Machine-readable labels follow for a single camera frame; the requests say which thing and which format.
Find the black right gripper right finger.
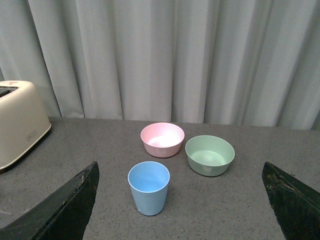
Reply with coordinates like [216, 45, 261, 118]
[262, 162, 320, 240]

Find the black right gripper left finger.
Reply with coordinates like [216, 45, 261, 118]
[0, 161, 100, 240]

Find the light blue plastic cup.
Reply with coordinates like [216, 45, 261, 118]
[127, 161, 171, 216]

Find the green plastic bowl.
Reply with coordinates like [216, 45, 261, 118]
[185, 135, 235, 177]

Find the cream white toaster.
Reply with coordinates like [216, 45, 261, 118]
[0, 80, 52, 170]

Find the pink plastic bowl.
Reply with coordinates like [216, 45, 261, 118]
[140, 122, 185, 158]

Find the grey curtain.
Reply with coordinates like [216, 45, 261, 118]
[0, 0, 320, 130]

